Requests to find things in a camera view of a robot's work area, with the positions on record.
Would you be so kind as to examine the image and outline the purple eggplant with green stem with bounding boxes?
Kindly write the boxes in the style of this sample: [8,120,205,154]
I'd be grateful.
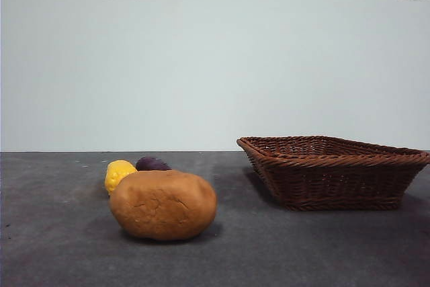
[135,156,173,172]

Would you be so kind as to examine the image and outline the brown potato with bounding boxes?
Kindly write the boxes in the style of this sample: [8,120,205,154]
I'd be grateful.
[109,169,218,242]

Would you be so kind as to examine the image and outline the yellow corn cob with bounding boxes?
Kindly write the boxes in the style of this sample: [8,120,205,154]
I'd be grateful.
[104,160,138,197]

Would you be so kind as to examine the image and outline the brown wicker basket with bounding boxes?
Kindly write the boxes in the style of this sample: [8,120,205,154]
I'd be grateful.
[236,135,430,212]

